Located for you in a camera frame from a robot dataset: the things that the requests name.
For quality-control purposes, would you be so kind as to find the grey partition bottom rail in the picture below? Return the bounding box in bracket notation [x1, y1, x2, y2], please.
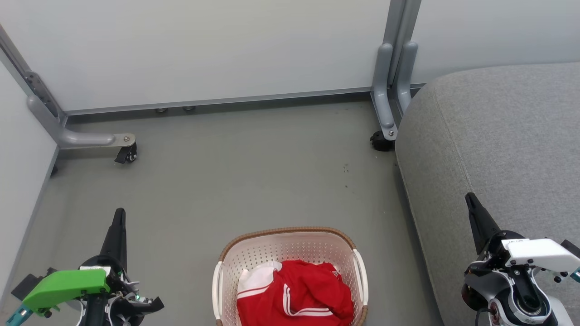
[63, 83, 426, 116]

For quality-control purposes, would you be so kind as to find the red garment with white stripes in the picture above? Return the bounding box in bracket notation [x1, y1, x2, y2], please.
[237, 259, 355, 326]

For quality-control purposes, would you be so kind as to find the white perforated laundry basket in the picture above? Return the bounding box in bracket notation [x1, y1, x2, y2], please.
[212, 226, 369, 326]

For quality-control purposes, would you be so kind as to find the black caster wheel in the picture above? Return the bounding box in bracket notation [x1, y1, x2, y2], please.
[370, 130, 396, 152]
[114, 143, 138, 164]

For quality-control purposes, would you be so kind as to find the grey fabric sofa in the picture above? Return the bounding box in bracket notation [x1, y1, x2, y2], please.
[395, 62, 580, 326]

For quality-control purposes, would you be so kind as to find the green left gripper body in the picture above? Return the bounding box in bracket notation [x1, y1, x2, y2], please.
[23, 255, 139, 313]

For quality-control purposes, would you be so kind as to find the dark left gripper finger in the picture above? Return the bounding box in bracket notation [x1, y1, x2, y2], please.
[101, 208, 127, 272]

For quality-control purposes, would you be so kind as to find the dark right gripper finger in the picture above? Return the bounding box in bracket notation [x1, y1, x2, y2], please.
[465, 193, 502, 255]

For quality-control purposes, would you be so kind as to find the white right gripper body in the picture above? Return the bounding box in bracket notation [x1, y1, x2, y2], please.
[480, 231, 580, 272]

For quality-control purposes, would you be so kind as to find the teal left cable connector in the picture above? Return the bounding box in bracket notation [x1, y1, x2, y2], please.
[5, 306, 33, 326]

